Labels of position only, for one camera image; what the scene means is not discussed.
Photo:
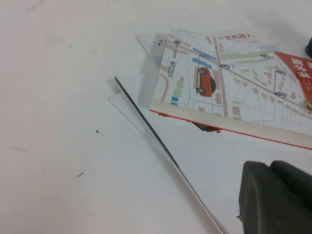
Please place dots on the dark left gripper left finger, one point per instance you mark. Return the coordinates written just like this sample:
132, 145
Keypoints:
263, 202

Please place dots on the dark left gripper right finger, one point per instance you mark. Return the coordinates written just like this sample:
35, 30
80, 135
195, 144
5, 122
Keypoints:
295, 180

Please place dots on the black mesh pen holder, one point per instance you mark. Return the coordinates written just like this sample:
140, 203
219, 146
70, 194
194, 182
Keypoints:
309, 48

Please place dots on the white logistics brochure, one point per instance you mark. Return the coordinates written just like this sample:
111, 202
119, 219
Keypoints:
207, 156

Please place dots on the map cover book with car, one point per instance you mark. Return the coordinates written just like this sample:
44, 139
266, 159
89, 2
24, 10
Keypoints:
231, 85

